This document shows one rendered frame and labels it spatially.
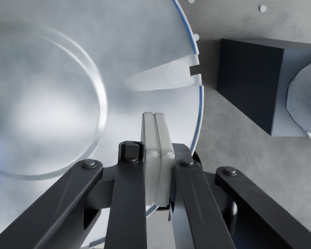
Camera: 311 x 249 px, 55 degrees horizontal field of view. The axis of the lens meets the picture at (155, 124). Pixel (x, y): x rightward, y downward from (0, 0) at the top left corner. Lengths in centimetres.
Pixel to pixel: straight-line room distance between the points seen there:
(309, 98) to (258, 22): 54
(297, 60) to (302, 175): 75
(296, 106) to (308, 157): 69
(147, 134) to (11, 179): 16
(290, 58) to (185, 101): 42
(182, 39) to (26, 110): 14
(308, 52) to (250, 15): 46
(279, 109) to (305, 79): 8
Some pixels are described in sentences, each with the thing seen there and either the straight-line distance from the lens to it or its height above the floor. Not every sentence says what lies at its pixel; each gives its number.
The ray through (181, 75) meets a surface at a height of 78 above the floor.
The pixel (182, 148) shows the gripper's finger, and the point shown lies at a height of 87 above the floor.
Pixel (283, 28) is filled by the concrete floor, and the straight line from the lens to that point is 113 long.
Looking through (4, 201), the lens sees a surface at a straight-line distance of 31.
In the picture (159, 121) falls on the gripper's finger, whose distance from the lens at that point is 19.
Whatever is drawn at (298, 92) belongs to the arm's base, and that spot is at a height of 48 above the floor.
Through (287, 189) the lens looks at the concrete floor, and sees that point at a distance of 134.
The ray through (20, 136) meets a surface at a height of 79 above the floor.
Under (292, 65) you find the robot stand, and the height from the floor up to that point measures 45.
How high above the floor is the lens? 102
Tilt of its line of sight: 71 degrees down
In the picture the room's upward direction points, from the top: 169 degrees clockwise
